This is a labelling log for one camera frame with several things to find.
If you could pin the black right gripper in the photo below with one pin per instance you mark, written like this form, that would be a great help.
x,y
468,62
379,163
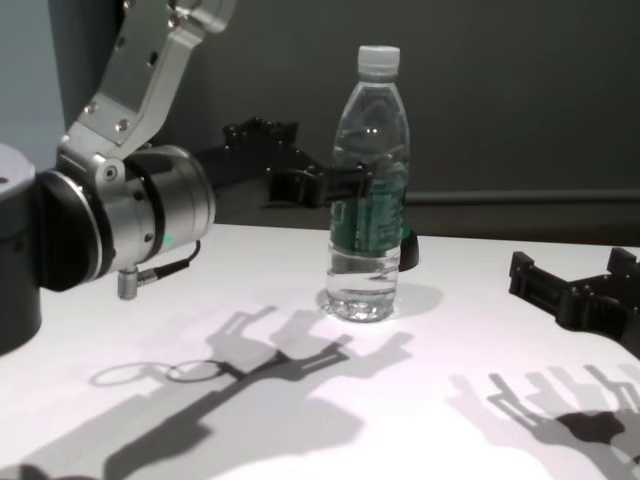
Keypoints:
x,y
610,310

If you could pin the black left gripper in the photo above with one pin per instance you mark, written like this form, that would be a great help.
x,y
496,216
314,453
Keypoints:
x,y
270,167

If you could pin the clear plastic water bottle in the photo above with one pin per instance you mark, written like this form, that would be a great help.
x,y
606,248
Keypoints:
x,y
367,260

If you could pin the black green push button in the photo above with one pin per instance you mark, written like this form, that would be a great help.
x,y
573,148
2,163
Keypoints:
x,y
411,252

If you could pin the thin grey wall rail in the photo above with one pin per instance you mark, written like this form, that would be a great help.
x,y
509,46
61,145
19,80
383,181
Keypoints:
x,y
500,199

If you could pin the dark vertical wall post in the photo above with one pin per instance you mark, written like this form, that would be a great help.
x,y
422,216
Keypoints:
x,y
119,12

